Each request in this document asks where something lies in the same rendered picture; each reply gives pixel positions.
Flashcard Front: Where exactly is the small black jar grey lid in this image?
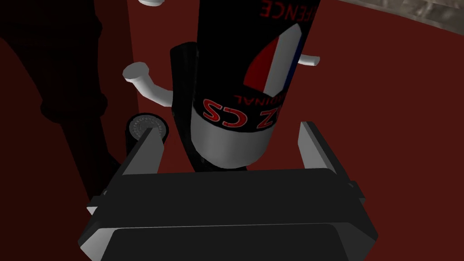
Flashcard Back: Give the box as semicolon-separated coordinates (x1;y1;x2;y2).
125;112;170;156

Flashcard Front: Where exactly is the black stand with white arms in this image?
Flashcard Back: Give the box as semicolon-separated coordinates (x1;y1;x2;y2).
122;0;321;173

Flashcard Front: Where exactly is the black can with red print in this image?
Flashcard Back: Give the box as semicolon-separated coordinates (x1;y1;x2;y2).
190;0;322;170

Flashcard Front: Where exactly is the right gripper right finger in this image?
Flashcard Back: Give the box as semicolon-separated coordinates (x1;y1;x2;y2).
297;121;338;173

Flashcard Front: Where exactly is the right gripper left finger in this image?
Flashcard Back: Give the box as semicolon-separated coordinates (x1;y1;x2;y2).
122;126;166;176

